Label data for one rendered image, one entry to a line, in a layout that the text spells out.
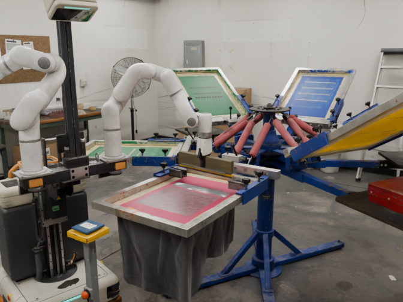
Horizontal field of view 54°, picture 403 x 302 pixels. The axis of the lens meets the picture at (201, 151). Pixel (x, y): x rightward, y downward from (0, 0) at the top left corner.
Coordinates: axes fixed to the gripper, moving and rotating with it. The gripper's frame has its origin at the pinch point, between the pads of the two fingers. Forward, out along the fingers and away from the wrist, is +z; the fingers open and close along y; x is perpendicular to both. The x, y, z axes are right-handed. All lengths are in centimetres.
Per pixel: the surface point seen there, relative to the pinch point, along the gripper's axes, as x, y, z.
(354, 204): 79, -21, 14
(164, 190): -14.3, 18.6, 14.2
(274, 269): 11, -89, 108
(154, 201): -8.3, 34.4, 14.2
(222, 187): 10.2, -3.8, 13.9
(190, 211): 15.0, 35.2, 14.0
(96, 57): -380, -264, -51
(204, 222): 30, 45, 12
